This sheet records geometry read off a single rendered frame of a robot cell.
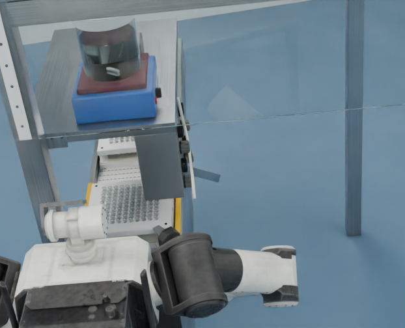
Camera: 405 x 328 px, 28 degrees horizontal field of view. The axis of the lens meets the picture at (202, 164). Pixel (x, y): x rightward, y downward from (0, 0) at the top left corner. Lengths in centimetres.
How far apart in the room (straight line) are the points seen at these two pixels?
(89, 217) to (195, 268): 23
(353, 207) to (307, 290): 42
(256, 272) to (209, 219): 205
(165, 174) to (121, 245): 45
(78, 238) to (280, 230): 211
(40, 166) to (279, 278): 65
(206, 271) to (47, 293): 31
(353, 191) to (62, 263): 199
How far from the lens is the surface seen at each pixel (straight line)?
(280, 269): 175
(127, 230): 226
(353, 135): 330
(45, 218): 160
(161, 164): 205
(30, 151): 199
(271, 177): 396
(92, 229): 158
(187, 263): 160
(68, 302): 156
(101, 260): 164
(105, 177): 261
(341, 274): 341
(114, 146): 262
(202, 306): 158
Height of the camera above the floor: 228
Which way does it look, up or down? 34 degrees down
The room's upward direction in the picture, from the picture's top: 7 degrees counter-clockwise
